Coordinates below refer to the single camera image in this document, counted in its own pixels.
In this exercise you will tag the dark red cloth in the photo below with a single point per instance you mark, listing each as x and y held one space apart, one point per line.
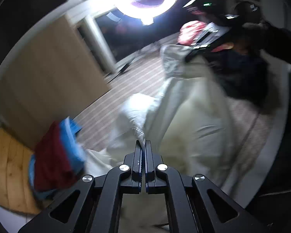
53 160

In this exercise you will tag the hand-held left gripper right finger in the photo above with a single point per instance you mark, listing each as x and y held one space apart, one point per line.
150 172

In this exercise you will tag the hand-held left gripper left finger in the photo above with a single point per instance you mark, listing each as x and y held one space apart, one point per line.
137 172

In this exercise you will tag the blue towel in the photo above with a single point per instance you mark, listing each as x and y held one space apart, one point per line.
72 148

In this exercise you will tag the person's right forearm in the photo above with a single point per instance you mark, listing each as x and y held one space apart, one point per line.
276 41

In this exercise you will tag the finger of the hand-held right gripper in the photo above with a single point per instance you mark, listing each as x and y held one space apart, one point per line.
196 53

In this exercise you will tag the white door frame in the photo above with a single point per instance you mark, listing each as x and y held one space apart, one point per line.
99 43

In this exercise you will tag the pink red garment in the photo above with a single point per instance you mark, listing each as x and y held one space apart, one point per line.
191 31

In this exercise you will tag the white shirt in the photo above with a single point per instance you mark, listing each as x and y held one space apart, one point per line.
189 126

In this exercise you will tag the light wooden board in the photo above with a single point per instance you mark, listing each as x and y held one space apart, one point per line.
51 77

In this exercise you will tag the pile of dark clothes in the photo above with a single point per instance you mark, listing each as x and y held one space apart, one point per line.
245 77

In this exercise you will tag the pine wood board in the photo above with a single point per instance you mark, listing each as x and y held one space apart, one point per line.
9 174

